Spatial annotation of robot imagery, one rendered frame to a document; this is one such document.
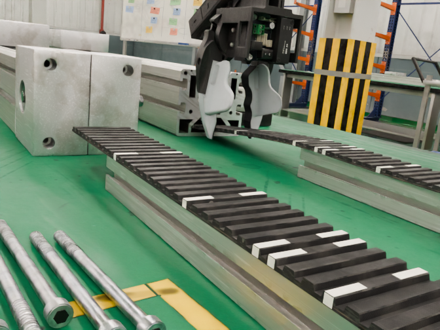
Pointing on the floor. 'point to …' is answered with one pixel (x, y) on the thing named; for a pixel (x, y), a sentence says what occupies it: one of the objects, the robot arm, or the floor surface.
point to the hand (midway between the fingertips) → (228, 127)
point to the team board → (158, 21)
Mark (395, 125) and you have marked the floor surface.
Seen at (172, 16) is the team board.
